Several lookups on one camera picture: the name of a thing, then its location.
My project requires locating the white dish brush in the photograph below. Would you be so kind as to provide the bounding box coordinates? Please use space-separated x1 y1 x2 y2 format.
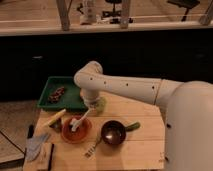
71 108 92 132

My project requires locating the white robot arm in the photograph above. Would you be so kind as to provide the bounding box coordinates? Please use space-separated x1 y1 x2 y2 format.
74 61 213 171

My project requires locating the red orange bowl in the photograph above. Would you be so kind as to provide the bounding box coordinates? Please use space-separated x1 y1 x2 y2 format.
61 116 92 144

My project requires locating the dark purple bowl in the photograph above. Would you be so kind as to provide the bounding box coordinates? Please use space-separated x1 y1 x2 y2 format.
101 120 126 146

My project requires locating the green plastic cup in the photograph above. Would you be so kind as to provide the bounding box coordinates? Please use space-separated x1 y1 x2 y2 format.
96 97 107 113

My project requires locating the green plastic tray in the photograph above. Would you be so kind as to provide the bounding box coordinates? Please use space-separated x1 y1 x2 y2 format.
38 76 87 112

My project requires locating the green cucumber toy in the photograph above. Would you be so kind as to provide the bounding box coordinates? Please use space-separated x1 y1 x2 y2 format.
125 122 140 132

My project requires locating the grey blue cloth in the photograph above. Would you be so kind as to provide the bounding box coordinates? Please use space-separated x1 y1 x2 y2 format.
26 133 50 162

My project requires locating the wooden block with black edge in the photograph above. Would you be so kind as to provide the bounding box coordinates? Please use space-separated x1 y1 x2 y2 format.
36 143 54 171

